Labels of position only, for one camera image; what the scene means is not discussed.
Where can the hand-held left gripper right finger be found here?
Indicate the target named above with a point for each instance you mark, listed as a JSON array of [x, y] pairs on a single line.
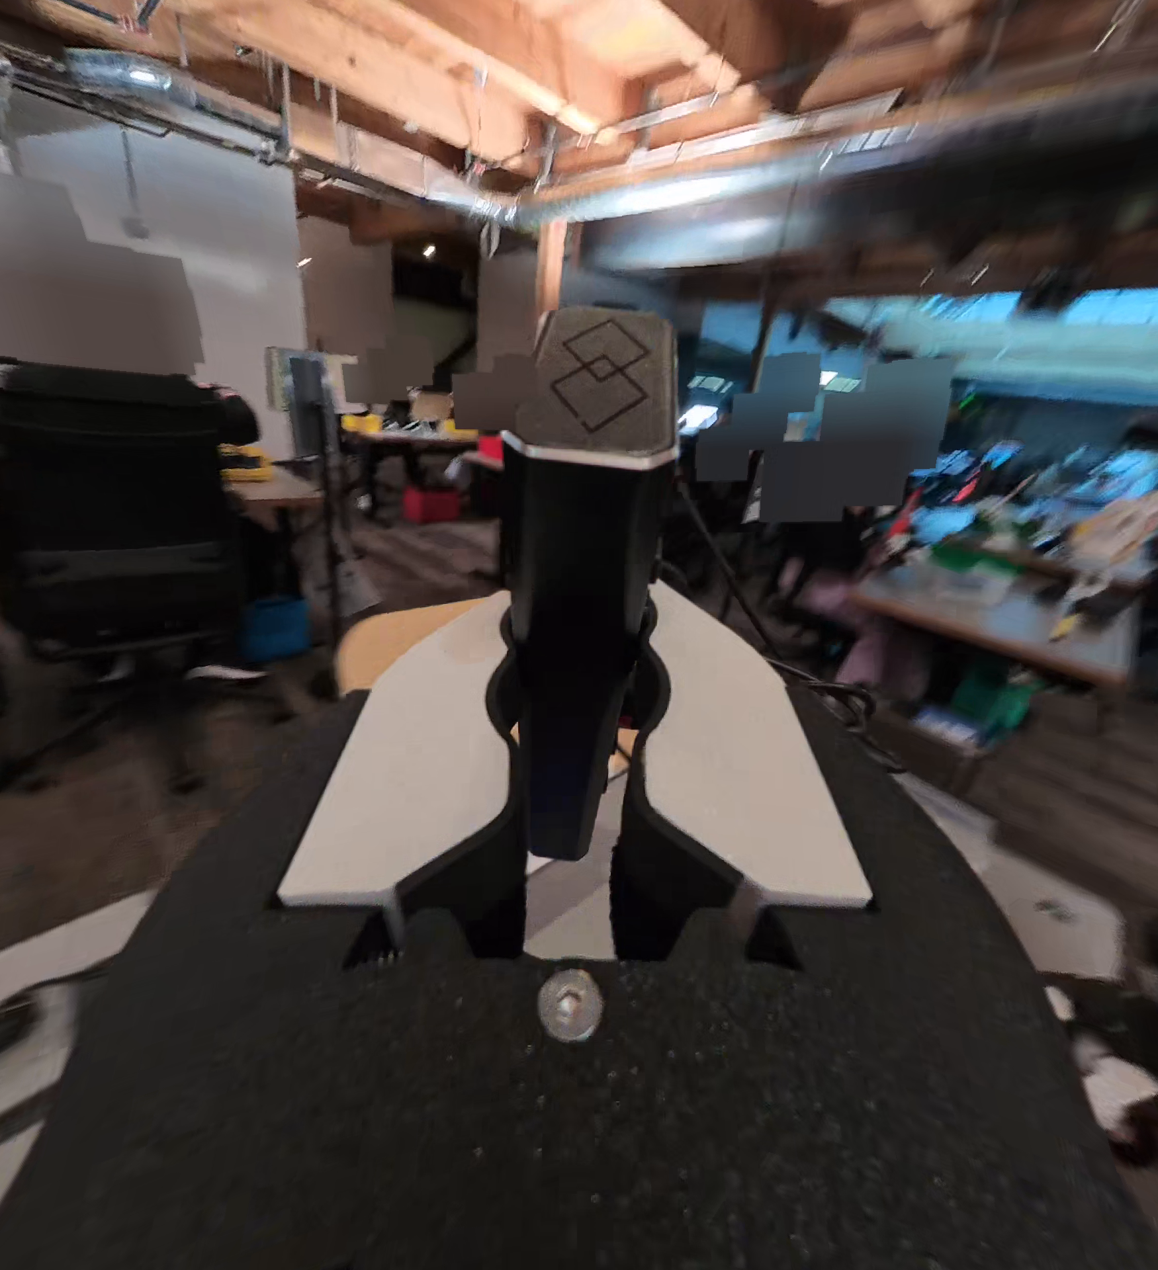
[[748, 774]]

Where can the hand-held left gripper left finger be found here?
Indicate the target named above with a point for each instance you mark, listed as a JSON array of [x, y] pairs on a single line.
[[399, 774]]

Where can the black power adapter grey top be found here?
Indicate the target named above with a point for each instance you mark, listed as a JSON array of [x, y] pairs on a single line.
[[578, 556]]

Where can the blue box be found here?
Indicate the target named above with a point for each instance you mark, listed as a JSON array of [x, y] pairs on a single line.
[[276, 630]]

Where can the red box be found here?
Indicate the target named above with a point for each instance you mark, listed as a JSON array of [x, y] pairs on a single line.
[[430, 504]]

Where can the cluttered work table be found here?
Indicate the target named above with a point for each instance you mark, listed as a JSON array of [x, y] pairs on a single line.
[[995, 615]]

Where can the black office chair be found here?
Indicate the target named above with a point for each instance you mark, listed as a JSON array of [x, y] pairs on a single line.
[[102, 516]]

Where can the silver air duct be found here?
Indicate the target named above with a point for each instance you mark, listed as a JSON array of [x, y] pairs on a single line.
[[172, 85]]

